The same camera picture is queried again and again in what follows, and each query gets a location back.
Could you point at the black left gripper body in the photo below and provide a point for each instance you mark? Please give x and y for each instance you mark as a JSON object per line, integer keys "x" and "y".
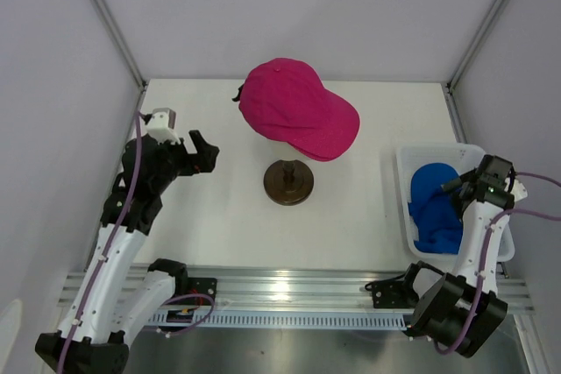
{"x": 181, "y": 163}

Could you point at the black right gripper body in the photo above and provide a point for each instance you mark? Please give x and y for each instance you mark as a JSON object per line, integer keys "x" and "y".
{"x": 468, "y": 178}

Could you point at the blue cap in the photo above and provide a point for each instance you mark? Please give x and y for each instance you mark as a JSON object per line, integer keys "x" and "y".
{"x": 439, "y": 229}

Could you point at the brown wooden round stand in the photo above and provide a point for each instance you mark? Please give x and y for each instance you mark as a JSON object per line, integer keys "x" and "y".
{"x": 288, "y": 183}

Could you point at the magenta baseball cap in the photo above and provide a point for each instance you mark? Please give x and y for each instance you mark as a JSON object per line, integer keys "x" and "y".
{"x": 319, "y": 152}

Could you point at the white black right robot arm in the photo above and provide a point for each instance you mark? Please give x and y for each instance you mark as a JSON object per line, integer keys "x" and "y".
{"x": 459, "y": 310}

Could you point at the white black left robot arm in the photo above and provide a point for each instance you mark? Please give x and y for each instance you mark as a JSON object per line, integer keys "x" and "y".
{"x": 96, "y": 334}

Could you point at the white plastic perforated basket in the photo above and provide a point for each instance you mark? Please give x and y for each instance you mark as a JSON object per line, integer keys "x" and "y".
{"x": 462, "y": 157}

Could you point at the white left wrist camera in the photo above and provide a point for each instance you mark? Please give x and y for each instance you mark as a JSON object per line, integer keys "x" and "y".
{"x": 160, "y": 125}

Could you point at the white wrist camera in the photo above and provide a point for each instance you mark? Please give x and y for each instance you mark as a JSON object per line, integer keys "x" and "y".
{"x": 517, "y": 189}
{"x": 160, "y": 125}

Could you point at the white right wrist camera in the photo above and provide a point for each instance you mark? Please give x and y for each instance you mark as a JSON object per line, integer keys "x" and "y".
{"x": 517, "y": 189}

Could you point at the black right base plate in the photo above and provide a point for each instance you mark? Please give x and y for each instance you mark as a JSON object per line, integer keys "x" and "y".
{"x": 392, "y": 294}

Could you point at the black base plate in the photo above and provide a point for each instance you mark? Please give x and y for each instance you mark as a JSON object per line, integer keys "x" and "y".
{"x": 206, "y": 286}
{"x": 392, "y": 294}

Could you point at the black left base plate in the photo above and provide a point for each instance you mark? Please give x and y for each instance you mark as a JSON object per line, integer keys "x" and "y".
{"x": 206, "y": 286}

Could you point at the aluminium mounting rail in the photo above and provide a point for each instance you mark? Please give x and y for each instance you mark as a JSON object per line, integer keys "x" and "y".
{"x": 292, "y": 290}

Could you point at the white slotted cable duct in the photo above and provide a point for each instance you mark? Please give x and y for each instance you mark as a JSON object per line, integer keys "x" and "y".
{"x": 361, "y": 320}

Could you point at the left aluminium frame post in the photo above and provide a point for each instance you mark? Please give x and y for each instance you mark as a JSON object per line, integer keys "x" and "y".
{"x": 118, "y": 40}

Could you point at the aluminium frame post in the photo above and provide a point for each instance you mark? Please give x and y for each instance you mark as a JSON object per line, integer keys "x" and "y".
{"x": 118, "y": 40}
{"x": 486, "y": 24}

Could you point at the right aluminium frame post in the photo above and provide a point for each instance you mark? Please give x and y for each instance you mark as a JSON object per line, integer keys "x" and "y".
{"x": 486, "y": 24}

